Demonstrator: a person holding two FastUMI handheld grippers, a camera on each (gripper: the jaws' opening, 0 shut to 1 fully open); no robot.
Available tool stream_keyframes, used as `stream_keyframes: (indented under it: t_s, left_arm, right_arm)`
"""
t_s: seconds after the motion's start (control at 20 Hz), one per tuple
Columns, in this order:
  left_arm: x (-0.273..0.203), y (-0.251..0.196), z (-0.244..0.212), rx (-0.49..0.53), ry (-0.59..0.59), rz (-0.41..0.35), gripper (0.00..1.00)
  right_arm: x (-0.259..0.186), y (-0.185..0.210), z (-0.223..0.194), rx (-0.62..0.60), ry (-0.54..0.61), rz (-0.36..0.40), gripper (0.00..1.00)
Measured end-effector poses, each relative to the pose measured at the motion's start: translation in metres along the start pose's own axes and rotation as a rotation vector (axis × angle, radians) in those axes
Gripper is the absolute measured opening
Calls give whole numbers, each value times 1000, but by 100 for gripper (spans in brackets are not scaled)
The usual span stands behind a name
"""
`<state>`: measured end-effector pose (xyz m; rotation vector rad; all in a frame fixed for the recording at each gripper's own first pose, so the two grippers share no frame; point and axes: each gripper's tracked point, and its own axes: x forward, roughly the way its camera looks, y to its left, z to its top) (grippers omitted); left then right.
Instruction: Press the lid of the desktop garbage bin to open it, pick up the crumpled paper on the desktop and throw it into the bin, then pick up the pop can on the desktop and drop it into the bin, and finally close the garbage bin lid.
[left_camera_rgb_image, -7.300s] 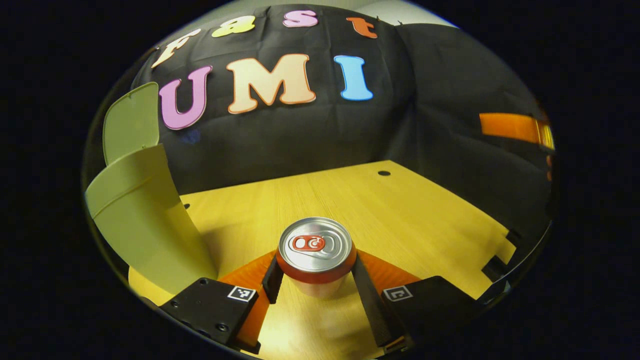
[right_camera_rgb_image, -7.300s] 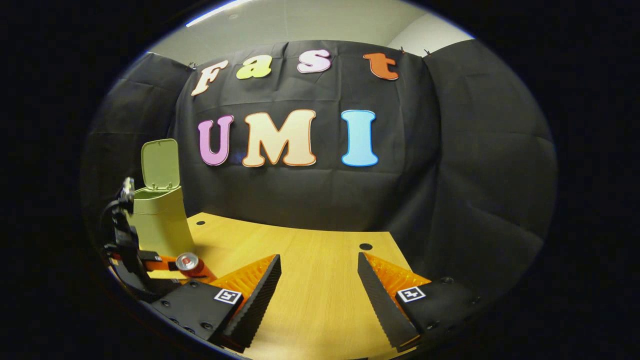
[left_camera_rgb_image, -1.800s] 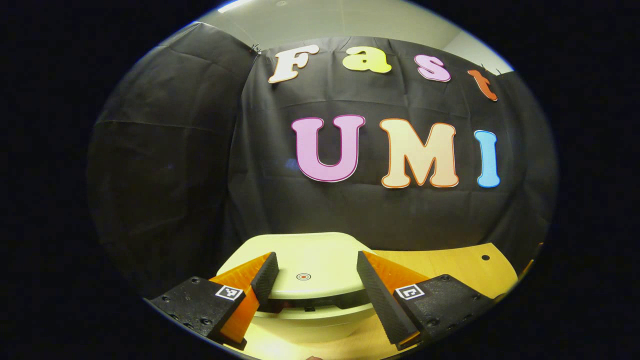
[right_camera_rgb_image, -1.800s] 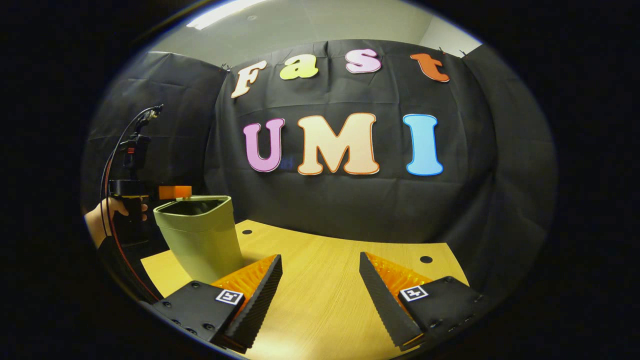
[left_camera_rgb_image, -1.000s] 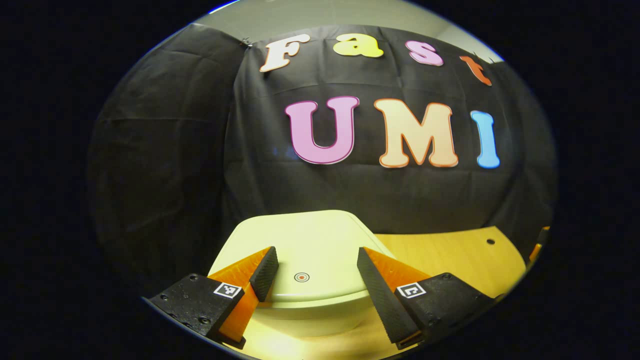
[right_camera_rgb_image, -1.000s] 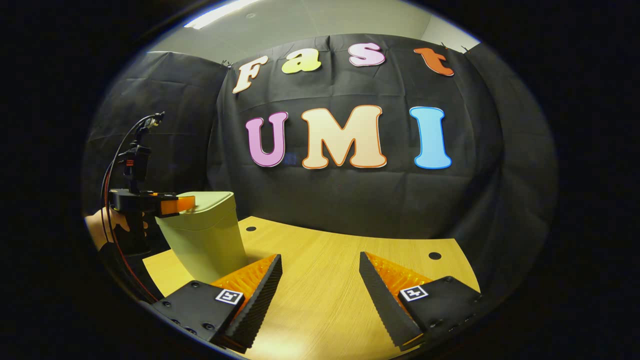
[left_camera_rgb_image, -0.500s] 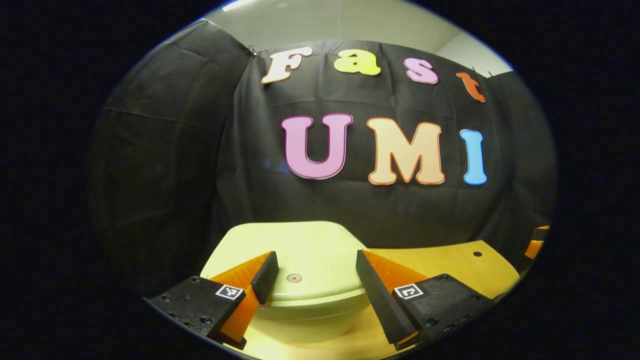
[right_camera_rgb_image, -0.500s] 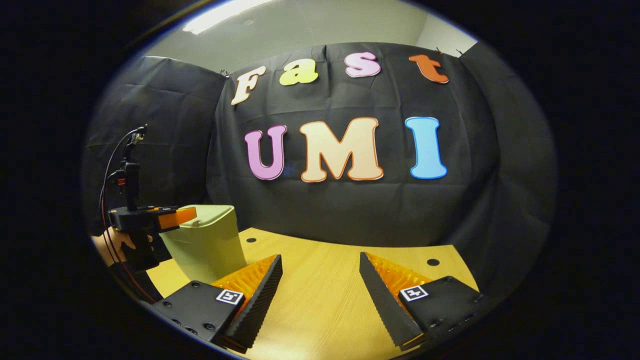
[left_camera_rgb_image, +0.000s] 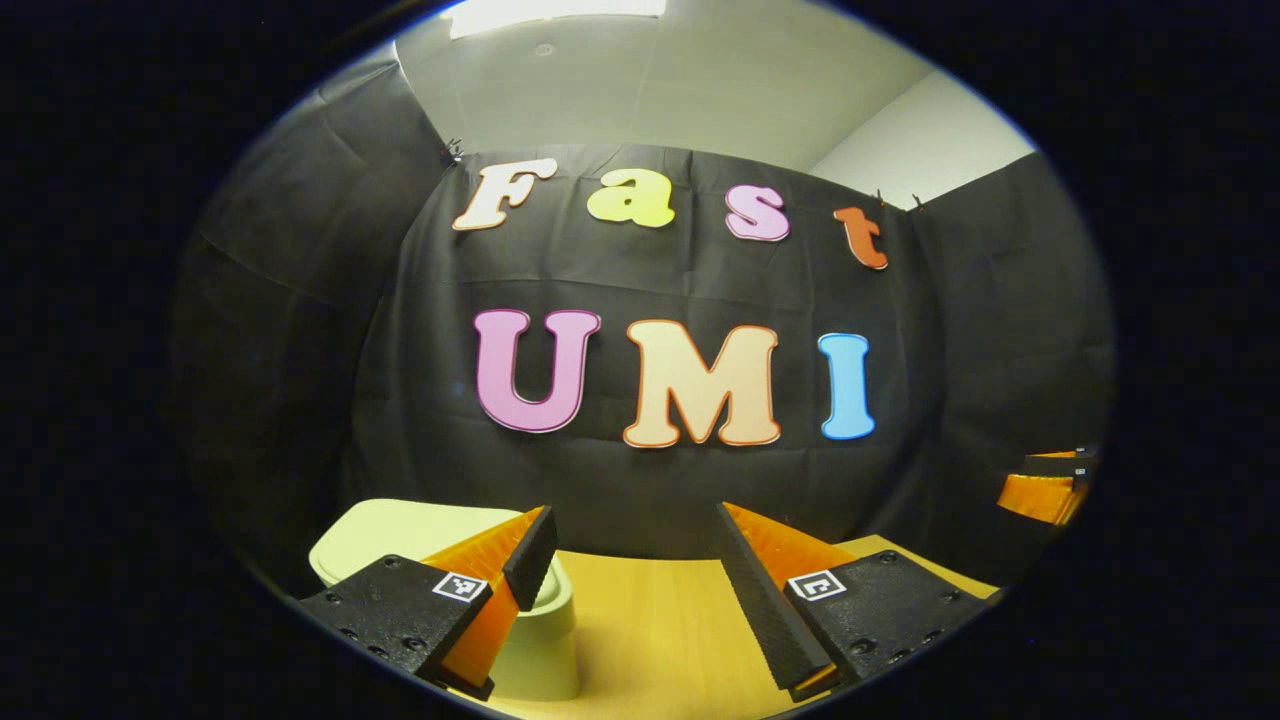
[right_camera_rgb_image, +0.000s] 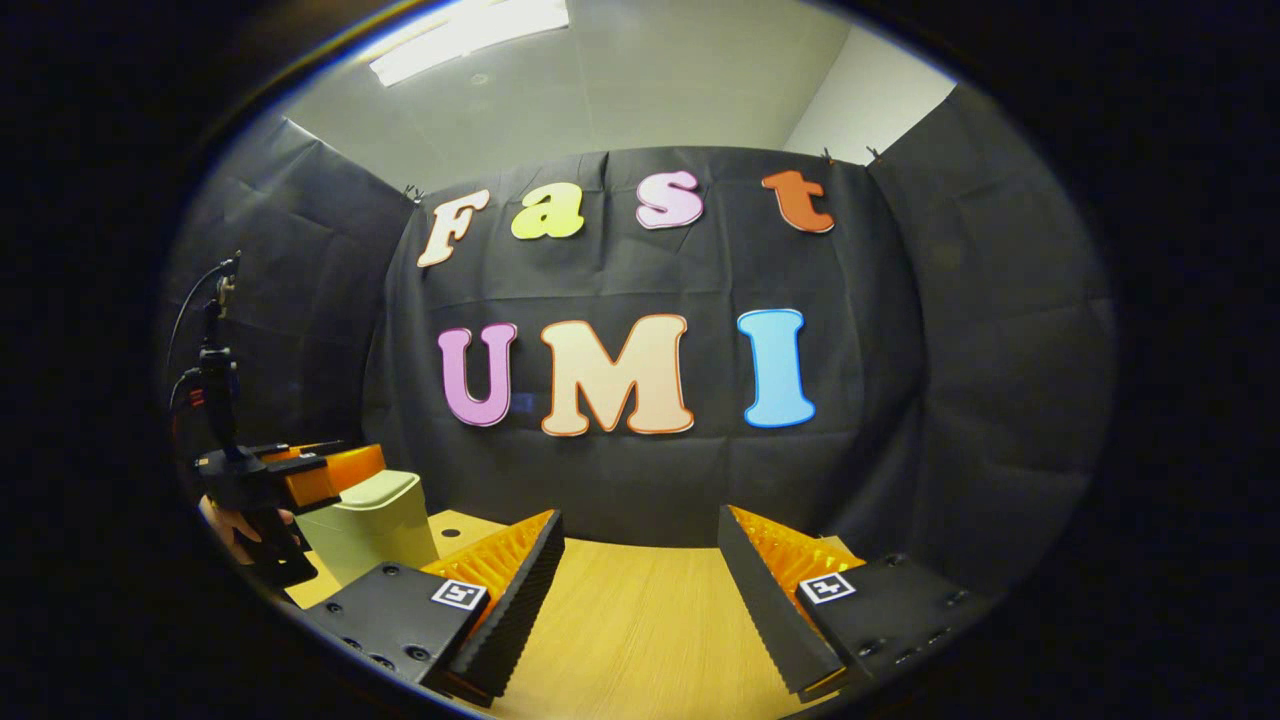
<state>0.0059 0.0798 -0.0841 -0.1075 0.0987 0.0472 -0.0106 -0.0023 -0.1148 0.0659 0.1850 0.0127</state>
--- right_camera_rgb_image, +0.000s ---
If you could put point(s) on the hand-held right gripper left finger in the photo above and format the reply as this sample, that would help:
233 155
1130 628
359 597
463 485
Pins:
520 610

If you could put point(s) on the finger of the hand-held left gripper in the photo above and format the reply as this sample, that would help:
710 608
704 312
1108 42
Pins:
350 468

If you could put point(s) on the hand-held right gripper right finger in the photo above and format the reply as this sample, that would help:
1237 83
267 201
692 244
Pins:
765 620

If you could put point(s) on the light green garbage bin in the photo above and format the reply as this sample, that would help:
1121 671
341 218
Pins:
370 535

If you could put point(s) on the wooden desktop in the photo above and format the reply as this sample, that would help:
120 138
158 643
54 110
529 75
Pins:
640 630

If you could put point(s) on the black backdrop cloth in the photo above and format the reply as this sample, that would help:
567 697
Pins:
620 480

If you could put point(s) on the ceiling light panel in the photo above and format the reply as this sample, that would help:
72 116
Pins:
460 35

